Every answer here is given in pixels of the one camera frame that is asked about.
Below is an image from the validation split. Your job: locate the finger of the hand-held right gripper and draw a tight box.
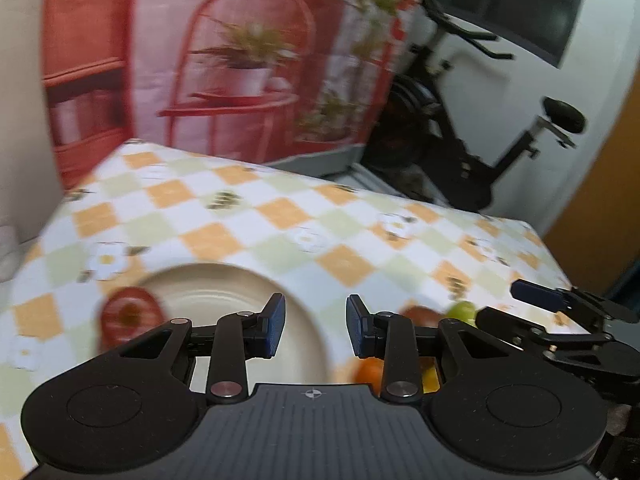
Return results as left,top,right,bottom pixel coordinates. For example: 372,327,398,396
510,280,640,324
475,307,640,386

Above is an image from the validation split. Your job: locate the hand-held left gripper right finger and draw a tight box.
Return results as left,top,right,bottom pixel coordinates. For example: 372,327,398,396
346,294,516,405

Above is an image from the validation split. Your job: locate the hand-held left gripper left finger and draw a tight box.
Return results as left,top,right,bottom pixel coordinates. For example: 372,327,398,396
117,292,287,405

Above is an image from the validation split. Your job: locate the green apple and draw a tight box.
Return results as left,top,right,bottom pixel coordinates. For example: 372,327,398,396
446,301,478,323

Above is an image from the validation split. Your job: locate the mandarin orange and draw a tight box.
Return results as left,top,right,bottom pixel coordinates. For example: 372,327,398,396
354,357,386,386

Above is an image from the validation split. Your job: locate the beige plate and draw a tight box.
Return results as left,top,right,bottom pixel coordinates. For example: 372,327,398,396
140,262,341,396

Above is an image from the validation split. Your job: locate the small red apple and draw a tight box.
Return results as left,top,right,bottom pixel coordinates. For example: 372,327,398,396
402,305,446,328

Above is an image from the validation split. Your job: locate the yellow lemon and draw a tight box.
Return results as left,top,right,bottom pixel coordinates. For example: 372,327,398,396
422,357,441,393

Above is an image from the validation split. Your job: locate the large red apple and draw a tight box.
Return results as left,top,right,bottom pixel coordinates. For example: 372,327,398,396
100,287,163,356

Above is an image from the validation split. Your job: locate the wooden door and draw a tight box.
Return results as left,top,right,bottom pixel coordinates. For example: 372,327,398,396
542,105,640,296

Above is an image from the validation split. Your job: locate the black exercise bike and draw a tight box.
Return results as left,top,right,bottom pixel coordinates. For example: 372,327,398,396
360,0,586,213

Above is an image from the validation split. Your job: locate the dark window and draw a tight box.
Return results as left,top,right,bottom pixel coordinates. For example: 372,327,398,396
440,0,593,68

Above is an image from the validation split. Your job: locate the red printed wall backdrop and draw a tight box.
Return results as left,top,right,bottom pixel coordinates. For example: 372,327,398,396
42,0,446,191

